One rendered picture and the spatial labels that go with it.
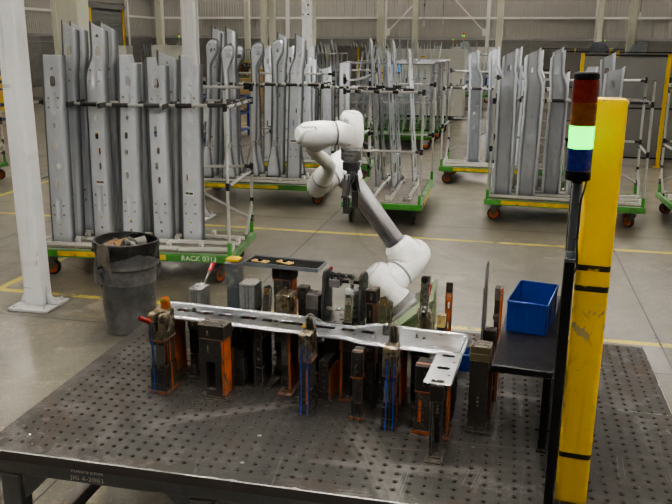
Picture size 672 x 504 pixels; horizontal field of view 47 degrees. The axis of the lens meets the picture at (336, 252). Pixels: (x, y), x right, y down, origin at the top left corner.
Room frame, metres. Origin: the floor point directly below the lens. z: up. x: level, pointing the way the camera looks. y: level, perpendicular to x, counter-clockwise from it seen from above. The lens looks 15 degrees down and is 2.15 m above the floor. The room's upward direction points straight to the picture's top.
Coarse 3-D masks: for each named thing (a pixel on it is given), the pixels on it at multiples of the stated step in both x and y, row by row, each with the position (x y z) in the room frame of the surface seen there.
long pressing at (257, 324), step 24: (192, 312) 3.18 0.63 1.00; (216, 312) 3.18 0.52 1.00; (240, 312) 3.18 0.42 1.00; (264, 312) 3.18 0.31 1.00; (336, 336) 2.91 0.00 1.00; (360, 336) 2.91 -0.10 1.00; (384, 336) 2.91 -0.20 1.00; (408, 336) 2.91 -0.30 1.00; (432, 336) 2.91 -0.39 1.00; (456, 336) 2.92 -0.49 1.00
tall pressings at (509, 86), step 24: (504, 72) 9.92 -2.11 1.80; (528, 72) 9.63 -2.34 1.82; (552, 72) 9.77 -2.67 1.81; (600, 72) 9.81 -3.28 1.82; (624, 72) 9.51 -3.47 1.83; (504, 96) 9.69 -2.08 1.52; (528, 96) 9.62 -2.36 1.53; (552, 96) 9.76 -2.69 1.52; (600, 96) 9.79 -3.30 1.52; (504, 120) 9.90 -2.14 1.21; (528, 120) 9.60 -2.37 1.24; (552, 120) 9.75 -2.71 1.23; (504, 144) 9.65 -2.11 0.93; (528, 144) 9.81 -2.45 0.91; (552, 144) 9.72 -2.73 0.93; (504, 168) 9.62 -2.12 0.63; (528, 168) 9.54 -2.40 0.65; (552, 168) 9.69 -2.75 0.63; (504, 192) 9.60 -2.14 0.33; (528, 192) 9.52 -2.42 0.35; (552, 192) 9.67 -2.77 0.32
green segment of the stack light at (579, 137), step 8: (576, 128) 2.10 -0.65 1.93; (584, 128) 2.10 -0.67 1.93; (592, 128) 2.10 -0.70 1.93; (576, 136) 2.10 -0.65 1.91; (584, 136) 2.09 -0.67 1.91; (592, 136) 2.10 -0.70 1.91; (568, 144) 2.13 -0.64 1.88; (576, 144) 2.10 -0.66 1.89; (584, 144) 2.09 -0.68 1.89; (592, 144) 2.11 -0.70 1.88
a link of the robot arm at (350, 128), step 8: (344, 112) 3.22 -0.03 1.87; (352, 112) 3.21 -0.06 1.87; (344, 120) 3.20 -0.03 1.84; (352, 120) 3.20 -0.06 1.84; (360, 120) 3.21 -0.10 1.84; (344, 128) 3.18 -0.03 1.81; (352, 128) 3.19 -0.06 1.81; (360, 128) 3.21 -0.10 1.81; (344, 136) 3.18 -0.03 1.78; (352, 136) 3.19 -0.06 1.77; (360, 136) 3.21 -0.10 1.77; (336, 144) 3.19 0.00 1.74; (344, 144) 3.19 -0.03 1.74; (352, 144) 3.20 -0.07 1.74; (360, 144) 3.22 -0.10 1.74
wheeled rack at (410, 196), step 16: (352, 80) 9.52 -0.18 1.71; (368, 112) 11.01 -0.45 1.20; (368, 128) 11.01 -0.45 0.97; (432, 128) 10.84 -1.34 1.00; (368, 144) 11.01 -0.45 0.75; (432, 144) 10.83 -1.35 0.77; (368, 160) 10.75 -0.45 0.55; (432, 160) 10.83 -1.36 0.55; (368, 176) 11.01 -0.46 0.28; (432, 176) 10.83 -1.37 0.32; (384, 192) 9.79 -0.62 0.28; (400, 192) 9.80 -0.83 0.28; (416, 192) 9.81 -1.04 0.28; (352, 208) 9.26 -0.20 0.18; (384, 208) 9.10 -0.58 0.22; (400, 208) 9.06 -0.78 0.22; (416, 208) 9.03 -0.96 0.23
